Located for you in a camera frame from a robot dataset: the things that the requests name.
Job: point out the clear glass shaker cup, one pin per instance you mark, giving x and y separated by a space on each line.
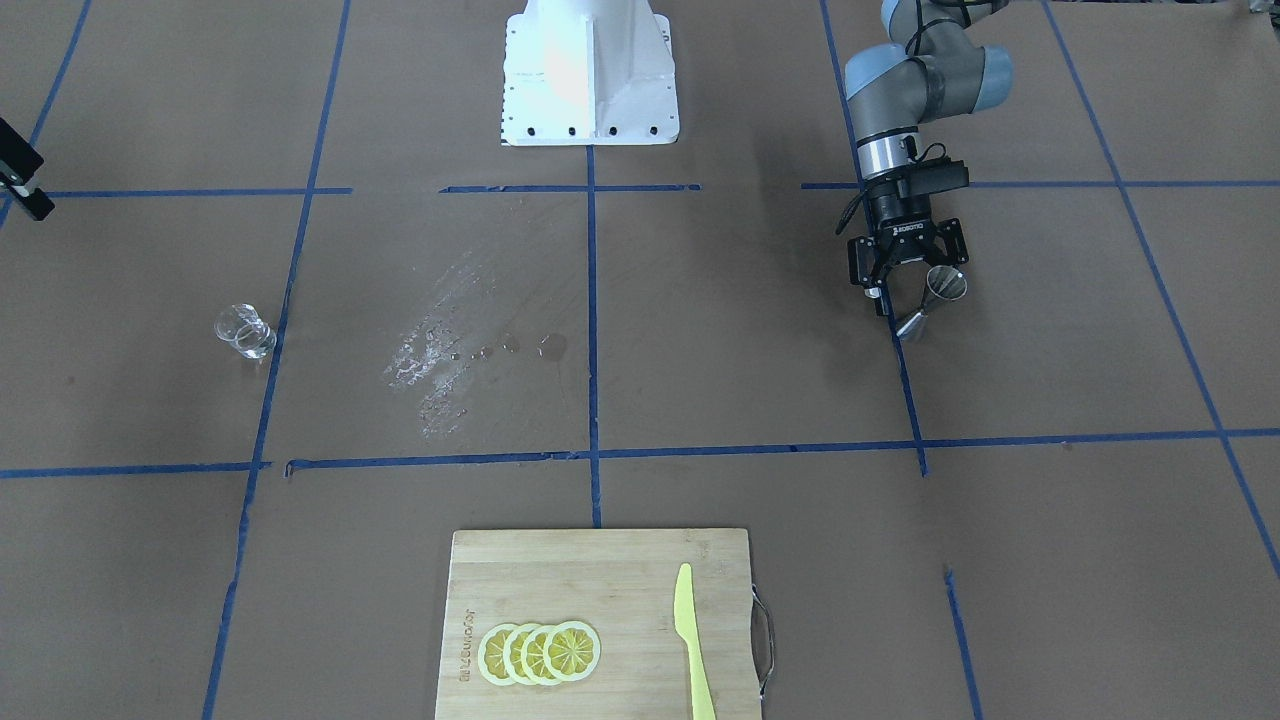
241 327

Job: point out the yellow plastic knife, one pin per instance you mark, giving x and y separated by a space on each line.
686 626

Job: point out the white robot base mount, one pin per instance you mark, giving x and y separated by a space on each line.
589 73

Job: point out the lemon slice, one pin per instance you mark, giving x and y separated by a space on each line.
512 656
492 662
571 651
532 658

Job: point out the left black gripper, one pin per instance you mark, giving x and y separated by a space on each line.
893 216

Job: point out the bamboo cutting board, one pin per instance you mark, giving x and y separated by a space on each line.
621 582

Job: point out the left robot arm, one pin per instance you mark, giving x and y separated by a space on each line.
930 69

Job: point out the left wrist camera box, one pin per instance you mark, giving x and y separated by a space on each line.
932 176

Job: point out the steel double jigger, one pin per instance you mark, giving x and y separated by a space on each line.
932 302

